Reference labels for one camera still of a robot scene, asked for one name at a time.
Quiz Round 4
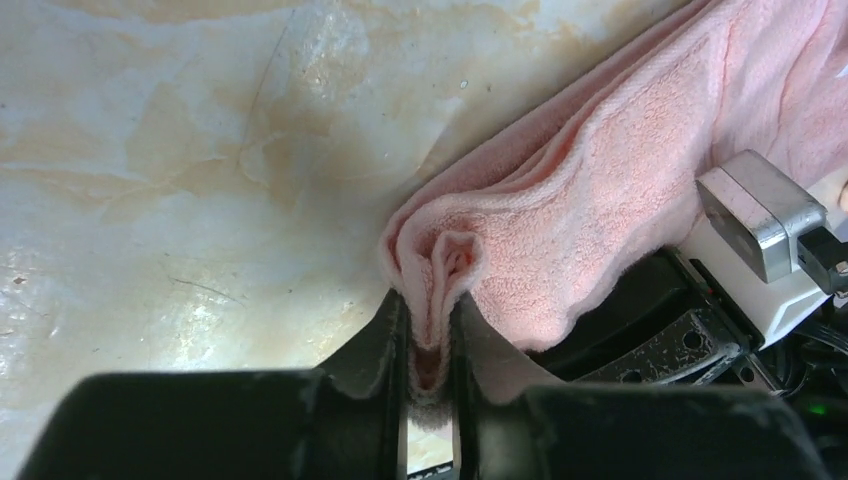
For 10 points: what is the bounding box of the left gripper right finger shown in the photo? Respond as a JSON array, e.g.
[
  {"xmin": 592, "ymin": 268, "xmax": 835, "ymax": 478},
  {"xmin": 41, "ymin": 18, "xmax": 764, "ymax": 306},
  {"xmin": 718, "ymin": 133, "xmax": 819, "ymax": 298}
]
[{"xmin": 450, "ymin": 295, "xmax": 829, "ymax": 479}]

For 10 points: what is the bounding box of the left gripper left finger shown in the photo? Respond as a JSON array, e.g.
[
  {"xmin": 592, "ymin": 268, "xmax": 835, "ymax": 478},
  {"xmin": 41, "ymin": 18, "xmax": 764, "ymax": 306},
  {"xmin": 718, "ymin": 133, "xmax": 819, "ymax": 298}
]
[{"xmin": 19, "ymin": 291, "xmax": 409, "ymax": 479}]

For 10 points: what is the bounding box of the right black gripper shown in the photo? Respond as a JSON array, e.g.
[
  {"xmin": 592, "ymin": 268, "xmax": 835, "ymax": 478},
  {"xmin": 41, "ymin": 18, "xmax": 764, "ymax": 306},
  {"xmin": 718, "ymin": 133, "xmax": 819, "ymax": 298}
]
[{"xmin": 531, "ymin": 249, "xmax": 752, "ymax": 385}]

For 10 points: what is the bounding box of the pink towel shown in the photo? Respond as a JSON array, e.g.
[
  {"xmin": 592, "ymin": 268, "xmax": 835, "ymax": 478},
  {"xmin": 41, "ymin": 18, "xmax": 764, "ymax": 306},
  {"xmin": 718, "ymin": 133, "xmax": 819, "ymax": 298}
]
[{"xmin": 379, "ymin": 1, "xmax": 847, "ymax": 432}]

